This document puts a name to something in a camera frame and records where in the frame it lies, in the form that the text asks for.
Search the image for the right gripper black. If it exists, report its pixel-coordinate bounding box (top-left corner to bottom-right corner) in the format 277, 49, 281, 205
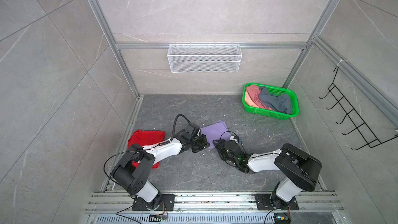
212, 139, 239, 167

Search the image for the purple t shirt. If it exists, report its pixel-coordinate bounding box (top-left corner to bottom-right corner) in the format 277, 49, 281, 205
201, 121, 231, 149

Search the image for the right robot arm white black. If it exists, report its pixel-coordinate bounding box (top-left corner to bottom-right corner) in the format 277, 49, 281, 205
213, 136, 322, 209

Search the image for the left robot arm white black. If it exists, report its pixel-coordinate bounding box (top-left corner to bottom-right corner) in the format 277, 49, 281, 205
110, 131, 210, 209

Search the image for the red folded t shirt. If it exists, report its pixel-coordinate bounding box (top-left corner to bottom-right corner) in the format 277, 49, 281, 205
127, 129, 166, 169

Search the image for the pink t shirt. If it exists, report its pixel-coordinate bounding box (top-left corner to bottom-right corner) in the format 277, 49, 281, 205
244, 85, 273, 111

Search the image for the green plastic basket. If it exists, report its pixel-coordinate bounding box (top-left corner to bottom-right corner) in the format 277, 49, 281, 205
242, 83, 300, 120

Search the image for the dark grey t shirt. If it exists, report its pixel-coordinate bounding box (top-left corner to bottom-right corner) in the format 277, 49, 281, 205
259, 87, 293, 115

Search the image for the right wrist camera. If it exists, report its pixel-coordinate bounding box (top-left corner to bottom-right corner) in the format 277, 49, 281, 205
230, 136, 242, 146

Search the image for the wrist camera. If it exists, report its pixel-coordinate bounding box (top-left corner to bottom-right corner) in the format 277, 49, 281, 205
185, 122, 201, 136
230, 136, 242, 146

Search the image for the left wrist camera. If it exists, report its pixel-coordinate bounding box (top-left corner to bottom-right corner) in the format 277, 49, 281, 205
185, 122, 201, 136

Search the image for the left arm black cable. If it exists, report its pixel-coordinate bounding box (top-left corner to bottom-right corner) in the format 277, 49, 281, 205
170, 113, 192, 141

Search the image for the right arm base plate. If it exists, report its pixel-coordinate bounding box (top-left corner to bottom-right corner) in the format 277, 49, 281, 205
254, 194, 299, 211

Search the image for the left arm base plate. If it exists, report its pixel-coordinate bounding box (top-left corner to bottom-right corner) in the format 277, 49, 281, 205
132, 194, 175, 211

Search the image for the white wire mesh shelf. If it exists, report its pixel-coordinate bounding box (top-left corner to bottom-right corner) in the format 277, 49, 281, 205
167, 44, 243, 73

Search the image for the aluminium mounting rail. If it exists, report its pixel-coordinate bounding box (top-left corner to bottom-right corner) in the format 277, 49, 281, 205
83, 191, 344, 213

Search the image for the black wire hook rack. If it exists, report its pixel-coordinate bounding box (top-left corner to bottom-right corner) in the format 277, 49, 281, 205
318, 66, 398, 151

